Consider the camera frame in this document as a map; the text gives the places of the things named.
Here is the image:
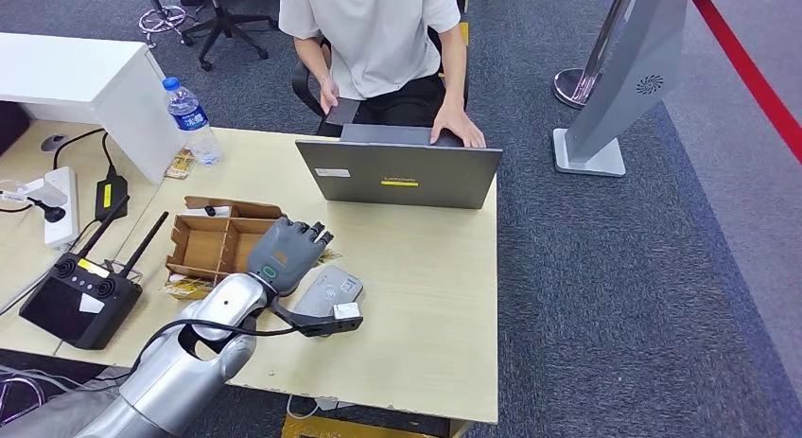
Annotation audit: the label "person's right hand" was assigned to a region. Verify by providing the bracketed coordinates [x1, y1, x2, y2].
[318, 76, 342, 115]

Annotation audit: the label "person's left hand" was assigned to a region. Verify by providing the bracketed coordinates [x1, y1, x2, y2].
[428, 102, 487, 150]

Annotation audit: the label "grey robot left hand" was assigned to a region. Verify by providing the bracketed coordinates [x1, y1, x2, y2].
[247, 216, 335, 297]

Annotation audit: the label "dark phone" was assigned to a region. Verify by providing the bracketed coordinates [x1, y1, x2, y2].
[324, 97, 363, 128]

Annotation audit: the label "grey card reader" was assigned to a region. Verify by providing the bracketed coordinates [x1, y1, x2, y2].
[292, 264, 365, 321]

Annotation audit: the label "person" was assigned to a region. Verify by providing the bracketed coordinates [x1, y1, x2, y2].
[278, 0, 487, 150]

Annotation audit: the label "gold patterned room key cards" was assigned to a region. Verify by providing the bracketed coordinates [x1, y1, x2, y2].
[159, 278, 216, 301]

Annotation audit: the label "grey laptop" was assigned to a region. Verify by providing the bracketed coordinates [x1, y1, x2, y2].
[294, 122, 504, 211]

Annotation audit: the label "cardboard organizer box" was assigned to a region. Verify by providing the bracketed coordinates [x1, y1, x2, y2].
[164, 195, 287, 302]

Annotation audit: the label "chrome stanchion pole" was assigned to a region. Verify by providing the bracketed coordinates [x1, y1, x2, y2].
[552, 0, 641, 111]

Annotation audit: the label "gold patterned packet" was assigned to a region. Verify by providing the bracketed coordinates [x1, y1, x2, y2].
[164, 148, 197, 181]

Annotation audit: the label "clear plastic water bottle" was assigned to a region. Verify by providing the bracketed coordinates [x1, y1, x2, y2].
[161, 76, 223, 168]

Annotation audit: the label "grey kiosk stand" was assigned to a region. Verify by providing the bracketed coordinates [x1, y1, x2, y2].
[550, 0, 690, 178]

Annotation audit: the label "black power adapter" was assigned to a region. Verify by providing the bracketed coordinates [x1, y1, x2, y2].
[95, 173, 130, 222]

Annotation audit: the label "black controller with antennas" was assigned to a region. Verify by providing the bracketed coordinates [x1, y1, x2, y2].
[18, 195, 170, 352]

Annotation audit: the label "white power strip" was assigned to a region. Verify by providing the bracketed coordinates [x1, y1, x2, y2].
[44, 166, 80, 251]

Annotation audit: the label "black plug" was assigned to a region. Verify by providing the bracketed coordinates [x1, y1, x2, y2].
[27, 197, 67, 224]

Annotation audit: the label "white adapter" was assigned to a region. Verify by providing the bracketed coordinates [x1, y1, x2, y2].
[0, 178, 69, 208]

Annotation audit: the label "white cabinet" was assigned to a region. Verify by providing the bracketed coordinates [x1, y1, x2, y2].
[0, 32, 186, 185]

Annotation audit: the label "left wrist camera pale box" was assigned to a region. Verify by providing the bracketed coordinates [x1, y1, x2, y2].
[270, 295, 365, 340]

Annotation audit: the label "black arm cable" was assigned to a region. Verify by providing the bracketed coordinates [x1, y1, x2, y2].
[128, 317, 302, 377]

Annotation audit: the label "white cable loop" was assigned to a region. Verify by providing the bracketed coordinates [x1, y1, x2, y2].
[287, 394, 340, 421]

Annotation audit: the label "black power cable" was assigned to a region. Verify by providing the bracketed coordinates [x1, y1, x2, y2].
[52, 128, 118, 176]

